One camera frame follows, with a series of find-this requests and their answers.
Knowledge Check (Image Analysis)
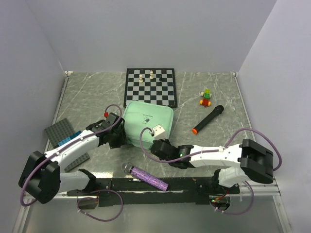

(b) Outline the colourful toy block car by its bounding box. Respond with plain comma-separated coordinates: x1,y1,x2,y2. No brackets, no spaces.
200,89,212,107

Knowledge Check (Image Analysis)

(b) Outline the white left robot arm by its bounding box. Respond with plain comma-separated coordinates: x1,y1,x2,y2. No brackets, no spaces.
18,113,127,204

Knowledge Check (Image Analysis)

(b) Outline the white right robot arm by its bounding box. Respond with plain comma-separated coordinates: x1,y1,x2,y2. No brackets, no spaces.
151,125,274,193

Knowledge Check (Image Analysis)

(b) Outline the black white chessboard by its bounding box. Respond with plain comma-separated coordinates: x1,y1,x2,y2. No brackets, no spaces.
123,68,178,108

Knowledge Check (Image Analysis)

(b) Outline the grey lego baseplate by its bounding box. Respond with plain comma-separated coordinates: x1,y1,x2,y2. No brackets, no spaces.
44,118,90,172

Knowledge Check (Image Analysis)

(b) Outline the cream chess pawn right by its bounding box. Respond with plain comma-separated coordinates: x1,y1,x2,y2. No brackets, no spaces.
149,70,154,80

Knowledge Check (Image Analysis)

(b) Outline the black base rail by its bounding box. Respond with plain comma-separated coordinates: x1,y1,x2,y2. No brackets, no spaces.
67,177,241,207

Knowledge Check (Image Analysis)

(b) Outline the purple glitter microphone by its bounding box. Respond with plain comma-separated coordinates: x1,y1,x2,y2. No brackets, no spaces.
122,163,169,191

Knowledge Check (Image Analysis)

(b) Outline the black tube orange cap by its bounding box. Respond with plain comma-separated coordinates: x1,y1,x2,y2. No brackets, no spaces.
192,105,224,134

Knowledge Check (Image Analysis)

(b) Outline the blue lego brick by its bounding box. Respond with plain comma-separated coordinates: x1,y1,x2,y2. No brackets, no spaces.
58,131,82,147

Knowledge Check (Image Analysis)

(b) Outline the mint green medicine case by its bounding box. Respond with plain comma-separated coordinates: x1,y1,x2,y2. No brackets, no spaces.
123,101,173,148

